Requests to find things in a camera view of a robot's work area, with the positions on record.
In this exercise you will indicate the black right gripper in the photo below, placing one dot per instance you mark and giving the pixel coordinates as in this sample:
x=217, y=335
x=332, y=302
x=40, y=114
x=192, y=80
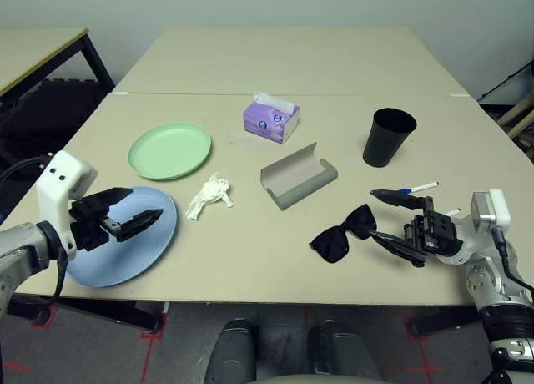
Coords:
x=436, y=231

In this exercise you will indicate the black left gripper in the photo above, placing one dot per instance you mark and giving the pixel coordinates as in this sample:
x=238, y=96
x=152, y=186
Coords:
x=89, y=225

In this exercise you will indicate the blue plastic plate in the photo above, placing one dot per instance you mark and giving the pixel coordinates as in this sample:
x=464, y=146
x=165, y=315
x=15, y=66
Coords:
x=142, y=259

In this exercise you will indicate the black sunglasses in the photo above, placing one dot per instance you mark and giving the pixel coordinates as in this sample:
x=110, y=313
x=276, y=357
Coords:
x=331, y=246

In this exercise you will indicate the white tissue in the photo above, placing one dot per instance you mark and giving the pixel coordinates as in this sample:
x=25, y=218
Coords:
x=208, y=194

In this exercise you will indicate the grey glasses case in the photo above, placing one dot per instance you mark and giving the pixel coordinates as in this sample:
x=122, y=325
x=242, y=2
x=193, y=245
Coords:
x=292, y=179

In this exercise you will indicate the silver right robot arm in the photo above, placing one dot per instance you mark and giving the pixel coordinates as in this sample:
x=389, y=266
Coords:
x=488, y=284

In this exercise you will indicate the white marker blue cap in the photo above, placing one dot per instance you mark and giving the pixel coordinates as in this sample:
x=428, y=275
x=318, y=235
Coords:
x=423, y=187

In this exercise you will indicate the white marker black cap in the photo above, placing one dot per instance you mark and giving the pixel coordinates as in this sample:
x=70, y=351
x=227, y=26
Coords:
x=454, y=211

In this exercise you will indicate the green plastic plate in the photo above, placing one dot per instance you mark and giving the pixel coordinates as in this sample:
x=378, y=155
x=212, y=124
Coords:
x=167, y=150

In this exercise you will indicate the black plastic cup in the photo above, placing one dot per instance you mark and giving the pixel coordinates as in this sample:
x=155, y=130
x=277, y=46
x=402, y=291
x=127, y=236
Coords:
x=386, y=148

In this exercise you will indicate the black table foot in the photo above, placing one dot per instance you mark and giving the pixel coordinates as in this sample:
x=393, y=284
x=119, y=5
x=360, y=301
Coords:
x=125, y=317
x=37, y=315

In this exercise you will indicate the black foam floor mat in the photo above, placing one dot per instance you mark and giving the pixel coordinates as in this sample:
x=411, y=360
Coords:
x=50, y=112

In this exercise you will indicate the dark grey robot right leg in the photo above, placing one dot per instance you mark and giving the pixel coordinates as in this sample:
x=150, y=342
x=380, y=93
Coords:
x=342, y=355

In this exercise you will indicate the dark grey robot leg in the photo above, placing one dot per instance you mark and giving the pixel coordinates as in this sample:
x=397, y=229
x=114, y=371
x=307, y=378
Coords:
x=342, y=355
x=231, y=350

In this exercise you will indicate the purple tissue pack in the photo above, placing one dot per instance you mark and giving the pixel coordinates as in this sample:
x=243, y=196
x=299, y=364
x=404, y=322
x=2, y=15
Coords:
x=265, y=123

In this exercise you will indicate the wooden stool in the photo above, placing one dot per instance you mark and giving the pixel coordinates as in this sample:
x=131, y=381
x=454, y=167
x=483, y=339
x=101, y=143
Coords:
x=519, y=108

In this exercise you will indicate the dark grey robot left leg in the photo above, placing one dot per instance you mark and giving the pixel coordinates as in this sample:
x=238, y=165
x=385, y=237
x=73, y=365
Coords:
x=231, y=350

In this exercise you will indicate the black stand rod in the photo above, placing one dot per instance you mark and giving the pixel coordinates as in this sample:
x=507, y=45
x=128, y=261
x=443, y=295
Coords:
x=507, y=80

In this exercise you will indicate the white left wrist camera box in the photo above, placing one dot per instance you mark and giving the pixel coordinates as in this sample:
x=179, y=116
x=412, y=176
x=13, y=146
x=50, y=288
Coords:
x=58, y=179

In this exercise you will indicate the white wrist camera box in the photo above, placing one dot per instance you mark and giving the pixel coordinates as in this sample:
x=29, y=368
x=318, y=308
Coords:
x=58, y=179
x=498, y=210

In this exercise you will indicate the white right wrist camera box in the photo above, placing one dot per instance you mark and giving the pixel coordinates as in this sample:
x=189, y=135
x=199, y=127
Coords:
x=498, y=210

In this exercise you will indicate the beige side table black frame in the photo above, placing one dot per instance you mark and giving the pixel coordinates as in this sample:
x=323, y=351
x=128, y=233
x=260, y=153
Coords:
x=33, y=54

